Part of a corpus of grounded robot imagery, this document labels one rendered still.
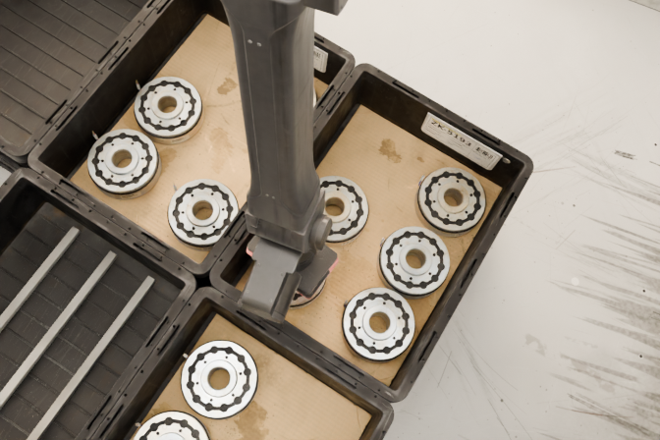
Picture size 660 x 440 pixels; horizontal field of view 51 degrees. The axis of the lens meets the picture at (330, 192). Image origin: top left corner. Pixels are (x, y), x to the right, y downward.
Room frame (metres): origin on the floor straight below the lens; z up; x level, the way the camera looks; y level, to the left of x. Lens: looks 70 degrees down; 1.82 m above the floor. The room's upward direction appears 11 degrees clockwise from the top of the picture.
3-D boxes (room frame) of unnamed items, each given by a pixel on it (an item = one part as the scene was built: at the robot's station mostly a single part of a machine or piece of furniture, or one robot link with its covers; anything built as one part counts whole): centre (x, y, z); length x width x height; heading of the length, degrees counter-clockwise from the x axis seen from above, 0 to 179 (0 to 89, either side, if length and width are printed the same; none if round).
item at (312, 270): (0.22, 0.03, 0.98); 0.10 x 0.07 x 0.07; 64
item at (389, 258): (0.27, -0.14, 0.86); 0.10 x 0.10 x 0.01
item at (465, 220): (0.38, -0.18, 0.86); 0.10 x 0.10 x 0.01
